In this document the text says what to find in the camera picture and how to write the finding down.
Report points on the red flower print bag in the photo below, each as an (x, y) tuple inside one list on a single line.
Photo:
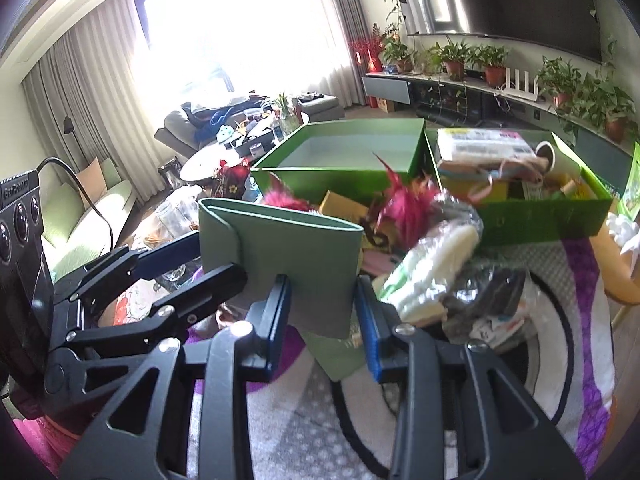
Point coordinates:
[(232, 180)]

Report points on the person's left forearm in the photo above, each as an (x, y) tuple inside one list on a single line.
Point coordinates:
[(55, 440)]

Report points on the pink feather ornament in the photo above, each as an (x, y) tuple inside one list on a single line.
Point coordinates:
[(285, 199)]

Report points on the potted green plant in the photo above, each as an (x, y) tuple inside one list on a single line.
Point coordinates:
[(610, 105), (557, 80), (452, 57), (492, 60), (397, 55)]

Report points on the round coffee table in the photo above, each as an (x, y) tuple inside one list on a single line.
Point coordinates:
[(205, 160)]

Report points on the white pads pack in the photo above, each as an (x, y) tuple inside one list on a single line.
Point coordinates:
[(480, 145)]

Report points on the grey ottoman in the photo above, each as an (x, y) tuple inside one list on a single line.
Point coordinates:
[(320, 105)]

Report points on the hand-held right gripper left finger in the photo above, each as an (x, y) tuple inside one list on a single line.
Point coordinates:
[(277, 325)]

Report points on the small white printed packet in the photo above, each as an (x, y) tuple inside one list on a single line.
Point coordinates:
[(495, 330)]

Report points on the sage green pouch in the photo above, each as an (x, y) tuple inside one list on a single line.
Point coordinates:
[(285, 260)]

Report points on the white mug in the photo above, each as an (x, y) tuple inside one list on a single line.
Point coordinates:
[(552, 157)]

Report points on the white router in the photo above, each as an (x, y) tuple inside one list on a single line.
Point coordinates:
[(520, 85)]

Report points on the yellow cardboard box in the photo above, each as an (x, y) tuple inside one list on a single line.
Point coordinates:
[(342, 206)]

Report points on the spider plant in glass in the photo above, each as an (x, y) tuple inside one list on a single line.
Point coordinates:
[(285, 110)]

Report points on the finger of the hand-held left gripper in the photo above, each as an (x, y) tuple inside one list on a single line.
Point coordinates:
[(215, 285), (150, 260)]

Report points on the pink feather mask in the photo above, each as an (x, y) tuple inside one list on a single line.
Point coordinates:
[(405, 205)]

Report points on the red flower decoration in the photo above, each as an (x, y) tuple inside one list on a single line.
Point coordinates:
[(367, 50)]

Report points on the clear glass jar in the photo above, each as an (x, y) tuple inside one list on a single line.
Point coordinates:
[(172, 215)]

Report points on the black item in clear bag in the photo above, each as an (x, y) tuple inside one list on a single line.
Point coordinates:
[(492, 290)]

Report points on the round wooden side table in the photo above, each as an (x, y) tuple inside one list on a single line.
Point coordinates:
[(612, 270)]

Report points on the grey curtain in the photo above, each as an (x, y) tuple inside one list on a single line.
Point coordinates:
[(85, 85), (340, 35)]

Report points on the purple patterned rug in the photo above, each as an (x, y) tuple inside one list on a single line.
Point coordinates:
[(320, 425)]

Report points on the black tray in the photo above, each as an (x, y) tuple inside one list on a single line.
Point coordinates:
[(250, 147)]

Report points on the white hand-shaped holder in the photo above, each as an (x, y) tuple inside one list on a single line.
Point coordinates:
[(625, 230)]

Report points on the black floor lamp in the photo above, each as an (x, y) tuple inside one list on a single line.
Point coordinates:
[(68, 125)]

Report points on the white cotton pads plastic bag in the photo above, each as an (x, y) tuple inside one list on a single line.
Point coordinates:
[(435, 265)]

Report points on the blue clothes pile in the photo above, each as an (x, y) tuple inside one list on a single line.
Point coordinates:
[(210, 115)]

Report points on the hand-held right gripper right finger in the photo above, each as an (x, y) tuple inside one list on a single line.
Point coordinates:
[(370, 330)]

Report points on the green standing snack packet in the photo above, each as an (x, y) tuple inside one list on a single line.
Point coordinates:
[(631, 195)]

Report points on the green cardboard box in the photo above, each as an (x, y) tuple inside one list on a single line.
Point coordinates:
[(340, 152), (540, 220)]

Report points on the pink ribbon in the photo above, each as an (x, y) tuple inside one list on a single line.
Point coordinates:
[(520, 164)]

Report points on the green sofa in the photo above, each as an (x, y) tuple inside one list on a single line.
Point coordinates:
[(80, 230)]

